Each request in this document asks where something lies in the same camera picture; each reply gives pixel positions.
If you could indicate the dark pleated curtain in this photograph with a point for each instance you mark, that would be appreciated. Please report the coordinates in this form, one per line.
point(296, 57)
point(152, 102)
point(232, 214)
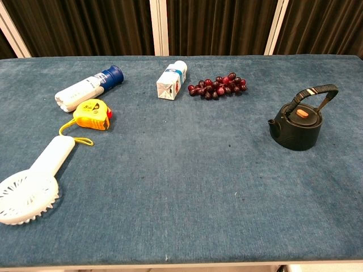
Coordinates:
point(85, 25)

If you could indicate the red grape bunch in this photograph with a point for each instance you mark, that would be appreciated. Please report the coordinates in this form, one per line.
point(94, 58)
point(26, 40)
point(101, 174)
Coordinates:
point(218, 88)

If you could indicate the white handheld fan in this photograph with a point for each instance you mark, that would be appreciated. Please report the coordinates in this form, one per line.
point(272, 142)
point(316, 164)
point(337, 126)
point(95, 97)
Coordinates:
point(51, 158)

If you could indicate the white milk carton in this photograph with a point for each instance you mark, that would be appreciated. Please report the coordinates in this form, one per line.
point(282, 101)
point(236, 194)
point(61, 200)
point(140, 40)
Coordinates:
point(170, 82)

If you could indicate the white frame post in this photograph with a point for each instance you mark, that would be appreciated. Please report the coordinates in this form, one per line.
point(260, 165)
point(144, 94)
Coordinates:
point(276, 28)
point(159, 28)
point(12, 34)

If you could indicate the white bottle with blue cap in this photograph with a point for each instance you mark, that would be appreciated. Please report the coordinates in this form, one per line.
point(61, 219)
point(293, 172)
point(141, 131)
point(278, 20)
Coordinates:
point(82, 90)

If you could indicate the yellow tape measure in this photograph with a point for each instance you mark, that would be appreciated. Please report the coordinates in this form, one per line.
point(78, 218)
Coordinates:
point(90, 116)

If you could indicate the blue table cloth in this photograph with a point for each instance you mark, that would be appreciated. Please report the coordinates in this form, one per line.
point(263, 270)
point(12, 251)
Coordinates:
point(181, 184)

